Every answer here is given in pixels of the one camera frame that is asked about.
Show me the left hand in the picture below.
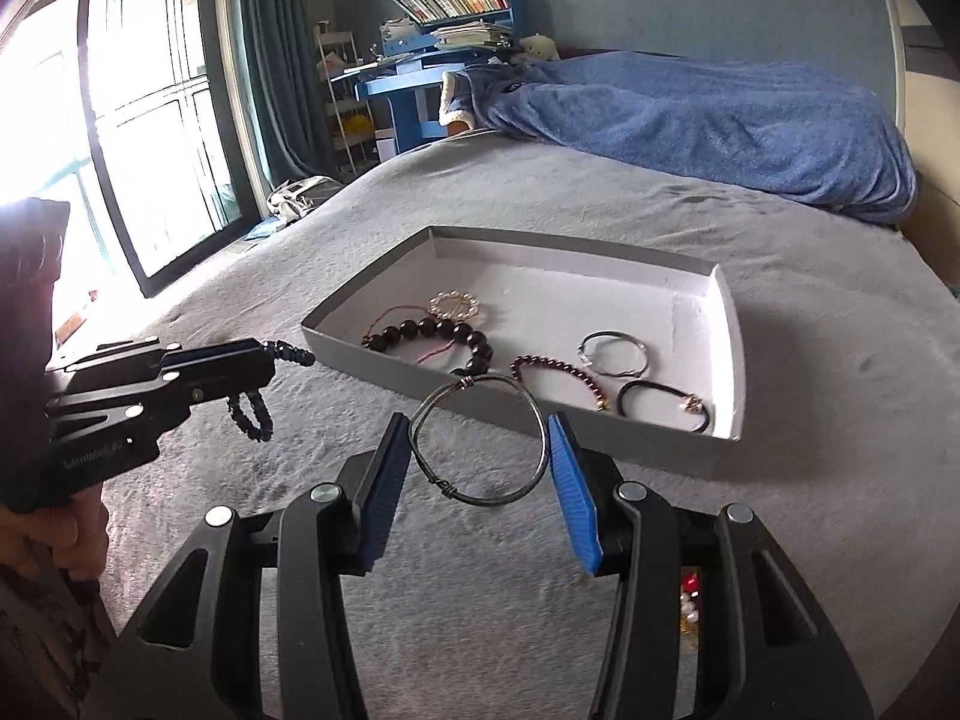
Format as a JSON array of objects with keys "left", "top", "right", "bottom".
[{"left": 2, "top": 484, "right": 109, "bottom": 582}]

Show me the white shelf rack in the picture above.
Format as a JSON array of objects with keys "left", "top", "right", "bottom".
[{"left": 313, "top": 20, "right": 379, "bottom": 181}]

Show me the large dark wooden bead bracelet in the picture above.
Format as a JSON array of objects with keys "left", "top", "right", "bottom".
[{"left": 359, "top": 315, "right": 495, "bottom": 379}]

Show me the blue blanket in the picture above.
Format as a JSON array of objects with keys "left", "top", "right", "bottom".
[{"left": 439, "top": 52, "right": 918, "bottom": 226}]

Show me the grey bag on floor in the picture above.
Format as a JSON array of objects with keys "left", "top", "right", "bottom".
[{"left": 267, "top": 176, "right": 343, "bottom": 224}]

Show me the dark wire bangle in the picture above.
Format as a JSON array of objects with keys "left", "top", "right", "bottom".
[{"left": 409, "top": 372, "right": 550, "bottom": 509}]

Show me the blue crystal bead bracelet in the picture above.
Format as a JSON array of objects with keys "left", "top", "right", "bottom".
[{"left": 224, "top": 338, "right": 319, "bottom": 444}]

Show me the white plush toy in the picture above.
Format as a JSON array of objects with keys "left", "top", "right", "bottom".
[{"left": 509, "top": 34, "right": 560, "bottom": 65}]

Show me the teal curtain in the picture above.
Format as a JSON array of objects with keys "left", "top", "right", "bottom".
[{"left": 235, "top": 0, "right": 335, "bottom": 185}]

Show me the grey bedspread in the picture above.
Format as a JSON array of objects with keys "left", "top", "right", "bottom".
[{"left": 44, "top": 127, "right": 960, "bottom": 720}]

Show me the silver bangle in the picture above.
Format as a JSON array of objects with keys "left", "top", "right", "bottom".
[{"left": 578, "top": 330, "right": 651, "bottom": 379}]

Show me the black cord bracelet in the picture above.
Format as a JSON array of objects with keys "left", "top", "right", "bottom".
[{"left": 615, "top": 379, "right": 715, "bottom": 436}]

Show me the pearl bracelet pink cord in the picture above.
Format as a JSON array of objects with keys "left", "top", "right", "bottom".
[{"left": 366, "top": 289, "right": 482, "bottom": 369}]

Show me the red bead gold tassel charm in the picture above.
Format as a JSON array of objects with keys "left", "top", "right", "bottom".
[{"left": 680, "top": 567, "right": 701, "bottom": 653}]

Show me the cream wardrobe with grey stripes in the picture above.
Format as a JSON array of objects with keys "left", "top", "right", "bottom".
[{"left": 885, "top": 0, "right": 958, "bottom": 286}]

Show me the window with black frame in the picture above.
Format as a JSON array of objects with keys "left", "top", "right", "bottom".
[{"left": 2, "top": 0, "right": 260, "bottom": 343}]

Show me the blue wooden desk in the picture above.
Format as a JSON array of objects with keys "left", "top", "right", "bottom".
[{"left": 356, "top": 0, "right": 527, "bottom": 153}]

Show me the stack of papers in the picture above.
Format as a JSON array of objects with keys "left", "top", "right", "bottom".
[{"left": 431, "top": 21, "right": 514, "bottom": 50}]

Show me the grey cardboard tray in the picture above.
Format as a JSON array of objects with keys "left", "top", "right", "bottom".
[{"left": 301, "top": 226, "right": 747, "bottom": 476}]

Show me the small dark red bead bracelet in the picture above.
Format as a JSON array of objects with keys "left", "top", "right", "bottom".
[{"left": 509, "top": 352, "right": 610, "bottom": 415}]

